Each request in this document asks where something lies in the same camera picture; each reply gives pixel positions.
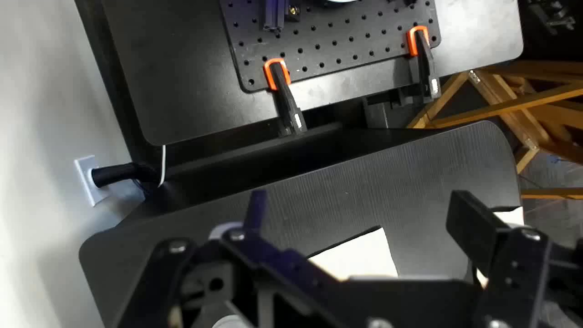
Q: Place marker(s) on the orange black spring clamp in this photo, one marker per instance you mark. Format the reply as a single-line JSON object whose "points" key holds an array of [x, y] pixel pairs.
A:
{"points": [[422, 61], [285, 101]]}

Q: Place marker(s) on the black power plug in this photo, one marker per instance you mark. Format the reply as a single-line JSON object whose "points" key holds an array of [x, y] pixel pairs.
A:
{"points": [[119, 176]]}

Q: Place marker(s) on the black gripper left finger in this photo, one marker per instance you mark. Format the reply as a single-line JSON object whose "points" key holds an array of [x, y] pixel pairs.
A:
{"points": [[258, 213]]}

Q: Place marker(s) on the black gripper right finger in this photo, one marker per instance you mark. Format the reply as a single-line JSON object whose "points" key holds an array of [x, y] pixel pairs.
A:
{"points": [[485, 234]]}

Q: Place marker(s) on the wooden easel frame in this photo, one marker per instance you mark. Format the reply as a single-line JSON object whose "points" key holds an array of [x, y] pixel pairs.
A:
{"points": [[516, 107]]}

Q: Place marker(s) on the white wall outlet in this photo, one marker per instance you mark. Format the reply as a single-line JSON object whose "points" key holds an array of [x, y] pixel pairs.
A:
{"points": [[85, 180]]}

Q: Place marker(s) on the black perforated mounting board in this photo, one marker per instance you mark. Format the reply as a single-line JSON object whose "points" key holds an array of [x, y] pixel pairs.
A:
{"points": [[340, 43]]}

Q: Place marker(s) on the flat beige paper napkin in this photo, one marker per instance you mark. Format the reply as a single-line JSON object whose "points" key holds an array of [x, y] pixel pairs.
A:
{"points": [[358, 256]]}

